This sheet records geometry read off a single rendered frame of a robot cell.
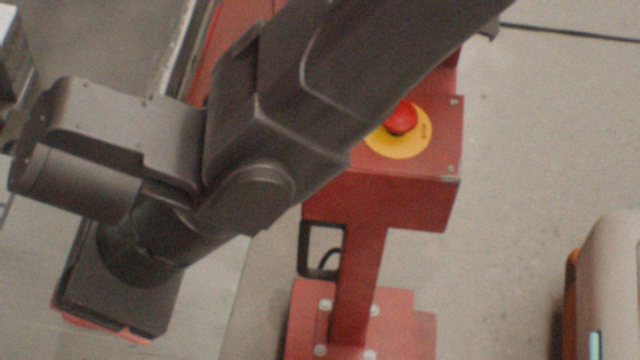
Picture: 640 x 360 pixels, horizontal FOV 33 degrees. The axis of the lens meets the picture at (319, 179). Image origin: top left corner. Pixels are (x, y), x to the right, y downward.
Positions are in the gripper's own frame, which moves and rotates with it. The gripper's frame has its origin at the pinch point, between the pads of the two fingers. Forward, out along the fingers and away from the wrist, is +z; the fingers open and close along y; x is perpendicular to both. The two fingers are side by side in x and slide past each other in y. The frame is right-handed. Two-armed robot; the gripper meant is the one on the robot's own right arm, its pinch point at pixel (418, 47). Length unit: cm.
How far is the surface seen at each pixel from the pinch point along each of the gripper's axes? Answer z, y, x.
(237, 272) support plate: -17.7, 18.9, 38.7
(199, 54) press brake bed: 5.8, 22.2, 4.3
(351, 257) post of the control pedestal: 34.4, -5.3, 8.8
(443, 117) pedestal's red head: -0.6, -3.1, 8.4
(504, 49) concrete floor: 70, -43, -62
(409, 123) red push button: -2.4, 1.3, 11.5
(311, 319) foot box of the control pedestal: 66, -9, 5
